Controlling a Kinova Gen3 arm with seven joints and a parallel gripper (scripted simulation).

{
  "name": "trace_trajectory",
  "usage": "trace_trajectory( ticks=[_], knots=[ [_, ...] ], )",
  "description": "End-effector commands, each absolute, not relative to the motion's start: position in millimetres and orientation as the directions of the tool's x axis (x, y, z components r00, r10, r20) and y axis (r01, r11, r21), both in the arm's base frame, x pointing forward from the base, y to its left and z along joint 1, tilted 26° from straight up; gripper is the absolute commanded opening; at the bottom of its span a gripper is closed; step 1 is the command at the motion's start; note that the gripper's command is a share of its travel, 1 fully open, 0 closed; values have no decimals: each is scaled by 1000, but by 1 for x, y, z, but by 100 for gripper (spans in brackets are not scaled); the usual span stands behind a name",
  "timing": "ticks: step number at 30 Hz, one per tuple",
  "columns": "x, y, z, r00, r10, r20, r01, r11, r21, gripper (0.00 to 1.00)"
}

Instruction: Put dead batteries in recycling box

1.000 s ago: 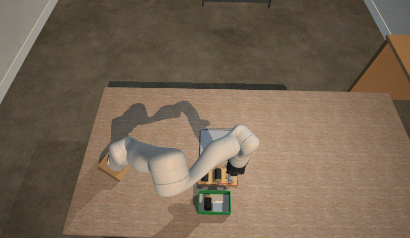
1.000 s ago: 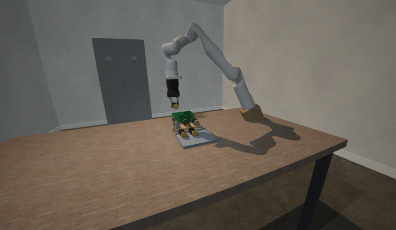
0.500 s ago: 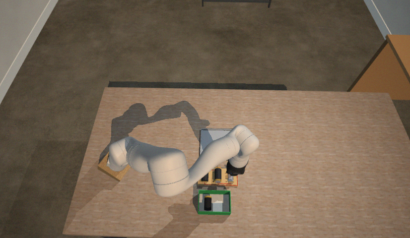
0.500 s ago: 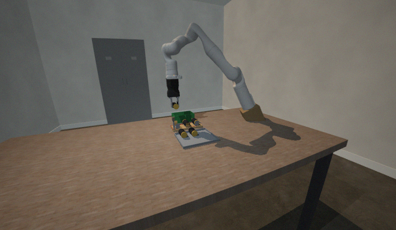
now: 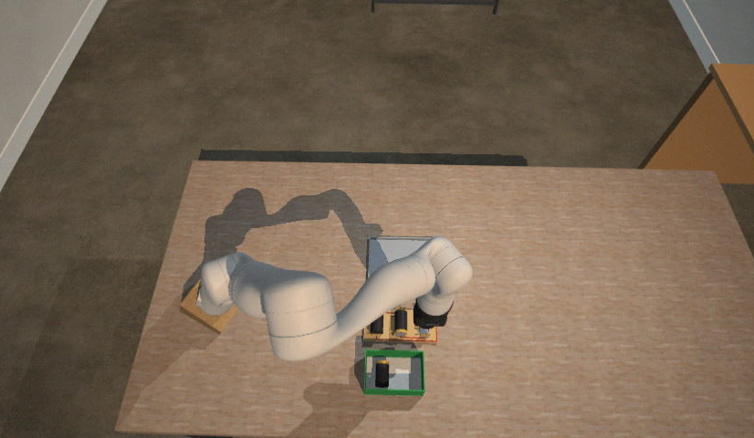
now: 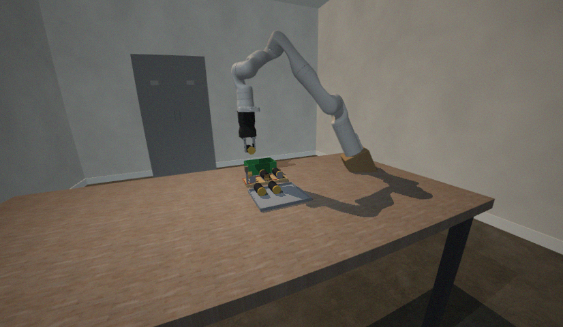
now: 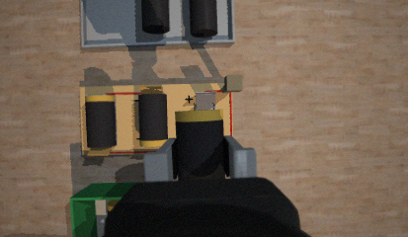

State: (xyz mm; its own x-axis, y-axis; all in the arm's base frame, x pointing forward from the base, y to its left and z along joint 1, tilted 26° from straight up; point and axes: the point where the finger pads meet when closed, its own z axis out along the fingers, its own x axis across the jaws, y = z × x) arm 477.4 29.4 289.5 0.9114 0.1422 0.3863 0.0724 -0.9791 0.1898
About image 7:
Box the green open-top box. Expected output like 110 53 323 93
70 182 141 237

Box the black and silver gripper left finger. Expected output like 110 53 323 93
143 137 179 182

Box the grey shallow tray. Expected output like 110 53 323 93
81 0 235 49

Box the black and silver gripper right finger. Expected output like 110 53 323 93
223 135 257 178

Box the black cylinder with yellow band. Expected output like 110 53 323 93
175 110 225 181
138 94 168 147
141 0 170 35
107 200 118 214
190 0 217 38
85 95 117 148

